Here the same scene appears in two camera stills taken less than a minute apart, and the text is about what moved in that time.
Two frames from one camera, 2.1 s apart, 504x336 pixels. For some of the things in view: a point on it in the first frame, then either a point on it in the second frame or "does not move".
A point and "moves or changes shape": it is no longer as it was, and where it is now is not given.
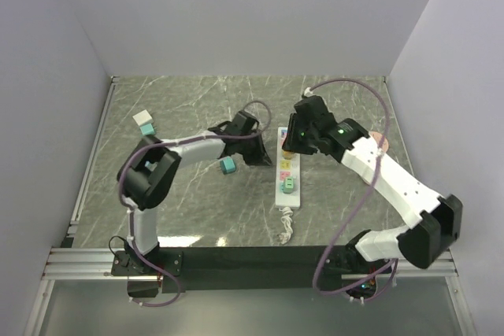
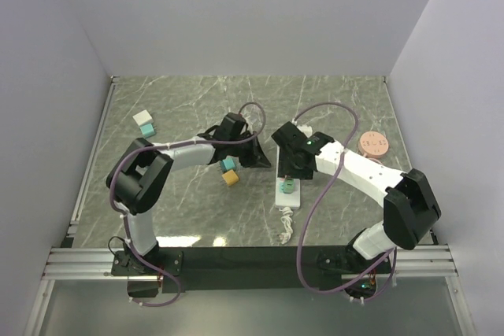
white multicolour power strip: [286, 168] does not move
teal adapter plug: [227, 165] does not move
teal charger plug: [147, 129] does not move
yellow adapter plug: [287, 155] moves or changes shape
